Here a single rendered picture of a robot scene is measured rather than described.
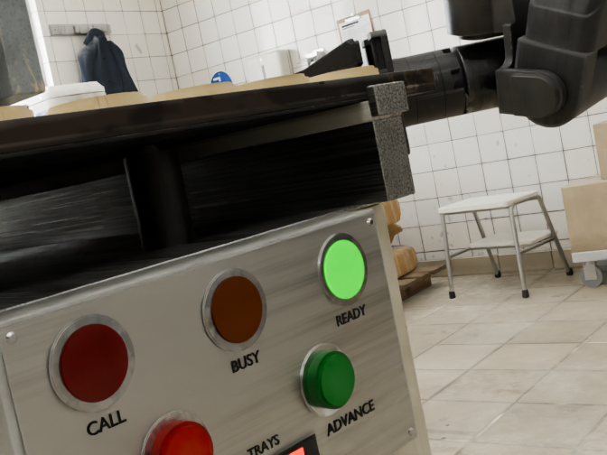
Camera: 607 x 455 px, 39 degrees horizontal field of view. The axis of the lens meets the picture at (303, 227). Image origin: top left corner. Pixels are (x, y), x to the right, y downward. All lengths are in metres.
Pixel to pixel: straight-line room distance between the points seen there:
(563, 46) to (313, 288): 0.30
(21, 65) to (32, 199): 0.41
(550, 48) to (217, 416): 0.39
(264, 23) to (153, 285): 5.03
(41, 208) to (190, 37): 5.03
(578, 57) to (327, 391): 0.33
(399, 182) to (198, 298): 0.17
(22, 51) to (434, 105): 0.66
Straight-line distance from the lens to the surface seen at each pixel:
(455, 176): 4.74
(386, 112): 0.50
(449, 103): 0.71
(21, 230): 0.85
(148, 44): 5.82
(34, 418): 0.35
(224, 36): 5.60
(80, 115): 0.37
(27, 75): 1.20
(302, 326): 0.44
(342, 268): 0.46
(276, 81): 0.49
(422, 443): 0.58
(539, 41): 0.67
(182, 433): 0.38
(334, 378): 0.45
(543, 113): 0.66
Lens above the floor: 0.88
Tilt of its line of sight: 5 degrees down
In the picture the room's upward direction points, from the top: 11 degrees counter-clockwise
